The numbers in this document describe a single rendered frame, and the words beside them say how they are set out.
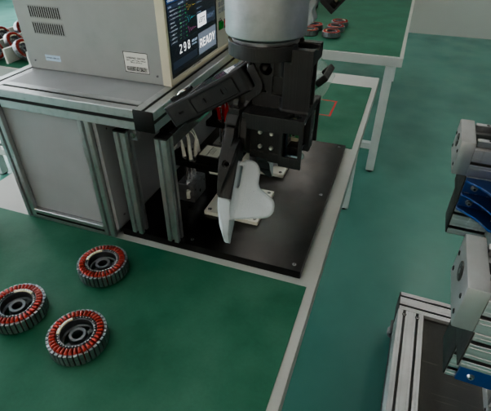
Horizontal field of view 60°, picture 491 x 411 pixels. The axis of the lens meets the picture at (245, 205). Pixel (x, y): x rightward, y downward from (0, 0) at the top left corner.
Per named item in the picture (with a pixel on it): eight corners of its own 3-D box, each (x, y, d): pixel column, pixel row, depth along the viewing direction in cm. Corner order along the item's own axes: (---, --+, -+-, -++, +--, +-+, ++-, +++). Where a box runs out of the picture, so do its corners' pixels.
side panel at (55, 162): (121, 231, 111) (96, 117, 92) (115, 237, 109) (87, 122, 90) (36, 209, 119) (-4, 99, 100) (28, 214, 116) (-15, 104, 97)
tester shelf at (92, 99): (260, 43, 137) (260, 28, 134) (154, 134, 85) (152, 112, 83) (141, 32, 149) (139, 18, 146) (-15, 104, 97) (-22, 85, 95)
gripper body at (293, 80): (298, 178, 42) (308, 55, 35) (219, 161, 45) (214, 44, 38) (316, 143, 48) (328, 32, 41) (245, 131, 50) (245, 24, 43)
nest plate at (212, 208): (274, 194, 120) (274, 191, 120) (257, 226, 109) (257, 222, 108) (225, 184, 125) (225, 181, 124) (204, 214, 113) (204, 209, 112)
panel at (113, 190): (219, 123, 158) (216, 40, 140) (120, 229, 108) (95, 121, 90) (217, 123, 158) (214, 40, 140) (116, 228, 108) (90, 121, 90)
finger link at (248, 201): (261, 256, 42) (280, 165, 41) (206, 241, 44) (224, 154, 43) (268, 253, 45) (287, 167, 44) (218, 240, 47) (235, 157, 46)
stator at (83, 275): (139, 269, 99) (136, 257, 97) (98, 297, 92) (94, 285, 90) (111, 248, 105) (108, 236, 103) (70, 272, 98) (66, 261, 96)
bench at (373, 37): (397, 80, 412) (415, -5, 368) (378, 176, 272) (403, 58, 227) (288, 68, 442) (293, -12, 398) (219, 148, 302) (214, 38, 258)
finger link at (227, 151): (225, 199, 42) (243, 110, 41) (210, 196, 42) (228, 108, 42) (240, 200, 46) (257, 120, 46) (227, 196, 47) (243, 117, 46)
